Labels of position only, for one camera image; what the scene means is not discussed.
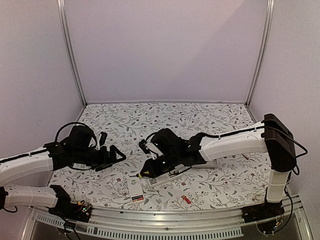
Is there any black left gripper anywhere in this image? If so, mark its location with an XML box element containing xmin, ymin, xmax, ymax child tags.
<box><xmin>74</xmin><ymin>144</ymin><xmax>127</xmax><ymax>172</ymax></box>

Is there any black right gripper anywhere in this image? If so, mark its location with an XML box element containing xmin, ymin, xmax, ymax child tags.
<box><xmin>141</xmin><ymin>150</ymin><xmax>181</xmax><ymax>178</ymax></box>

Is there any narrow white remote control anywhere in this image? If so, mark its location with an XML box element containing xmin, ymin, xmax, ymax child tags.
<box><xmin>146</xmin><ymin>174</ymin><xmax>181</xmax><ymax>188</ymax></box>

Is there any white remote with green buttons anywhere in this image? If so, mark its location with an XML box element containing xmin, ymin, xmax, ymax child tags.
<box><xmin>127</xmin><ymin>177</ymin><xmax>145</xmax><ymax>203</ymax></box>

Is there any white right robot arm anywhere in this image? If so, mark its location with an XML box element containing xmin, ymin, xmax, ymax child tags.
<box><xmin>137</xmin><ymin>113</ymin><xmax>308</xmax><ymax>218</ymax></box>

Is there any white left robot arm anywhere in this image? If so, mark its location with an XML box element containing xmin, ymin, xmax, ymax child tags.
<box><xmin>0</xmin><ymin>122</ymin><xmax>127</xmax><ymax>217</ymax></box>

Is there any floral patterned table mat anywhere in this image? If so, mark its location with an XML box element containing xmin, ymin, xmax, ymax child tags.
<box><xmin>49</xmin><ymin>103</ymin><xmax>271</xmax><ymax>211</ymax></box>

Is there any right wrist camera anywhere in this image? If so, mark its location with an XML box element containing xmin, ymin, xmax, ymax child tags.
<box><xmin>138</xmin><ymin>139</ymin><xmax>159</xmax><ymax>160</ymax></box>

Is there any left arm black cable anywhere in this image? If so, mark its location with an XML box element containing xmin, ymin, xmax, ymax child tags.
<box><xmin>54</xmin><ymin>121</ymin><xmax>98</xmax><ymax>148</ymax></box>

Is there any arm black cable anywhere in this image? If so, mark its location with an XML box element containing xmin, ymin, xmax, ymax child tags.
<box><xmin>54</xmin><ymin>121</ymin><xmax>98</xmax><ymax>148</ymax></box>
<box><xmin>259</xmin><ymin>120</ymin><xmax>309</xmax><ymax>176</ymax></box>

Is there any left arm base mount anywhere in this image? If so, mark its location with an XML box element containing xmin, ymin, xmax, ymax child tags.
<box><xmin>48</xmin><ymin>200</ymin><xmax>92</xmax><ymax>223</ymax></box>

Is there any aluminium front rail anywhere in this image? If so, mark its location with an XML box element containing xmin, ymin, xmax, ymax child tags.
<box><xmin>20</xmin><ymin>193</ymin><xmax>313</xmax><ymax>240</ymax></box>

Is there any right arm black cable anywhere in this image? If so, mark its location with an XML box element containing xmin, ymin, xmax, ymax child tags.
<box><xmin>259</xmin><ymin>120</ymin><xmax>309</xmax><ymax>176</ymax></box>

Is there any left aluminium corner post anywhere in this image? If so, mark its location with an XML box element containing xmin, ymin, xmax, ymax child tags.
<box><xmin>56</xmin><ymin>0</ymin><xmax>88</xmax><ymax>108</ymax></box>

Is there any aluminium corner post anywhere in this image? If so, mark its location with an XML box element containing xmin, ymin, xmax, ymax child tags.
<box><xmin>245</xmin><ymin>0</ymin><xmax>275</xmax><ymax>108</ymax></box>
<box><xmin>56</xmin><ymin>0</ymin><xmax>88</xmax><ymax>108</ymax></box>

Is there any right aluminium corner post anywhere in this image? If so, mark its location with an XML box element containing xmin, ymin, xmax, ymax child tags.
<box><xmin>245</xmin><ymin>0</ymin><xmax>275</xmax><ymax>108</ymax></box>

